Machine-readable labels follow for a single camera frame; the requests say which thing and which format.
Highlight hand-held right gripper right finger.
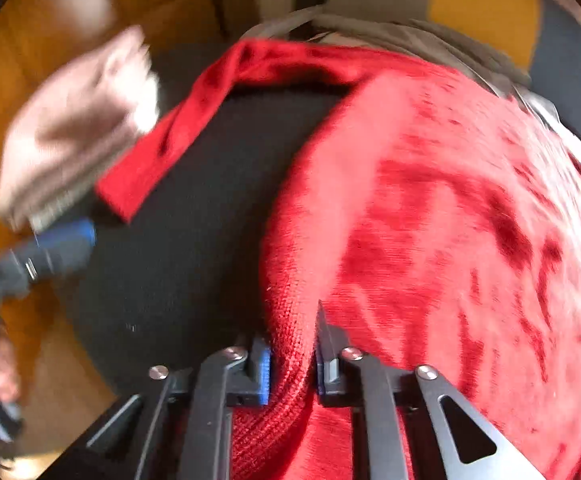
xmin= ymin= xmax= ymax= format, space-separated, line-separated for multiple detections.
xmin=315 ymin=300 xmax=546 ymax=480

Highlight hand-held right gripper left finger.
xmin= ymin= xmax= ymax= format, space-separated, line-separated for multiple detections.
xmin=88 ymin=337 xmax=272 ymax=480

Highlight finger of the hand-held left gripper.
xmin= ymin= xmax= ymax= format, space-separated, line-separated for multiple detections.
xmin=0 ymin=217 xmax=97 ymax=283

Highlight beige knit sweater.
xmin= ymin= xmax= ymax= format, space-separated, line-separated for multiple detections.
xmin=0 ymin=25 xmax=161 ymax=233

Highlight red knit sweater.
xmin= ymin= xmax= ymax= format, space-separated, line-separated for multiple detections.
xmin=95 ymin=40 xmax=581 ymax=480

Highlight grey cloth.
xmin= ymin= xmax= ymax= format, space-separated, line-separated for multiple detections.
xmin=240 ymin=7 xmax=536 ymax=96

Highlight blue sofa back cushion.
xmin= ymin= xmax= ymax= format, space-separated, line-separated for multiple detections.
xmin=531 ymin=0 xmax=581 ymax=136

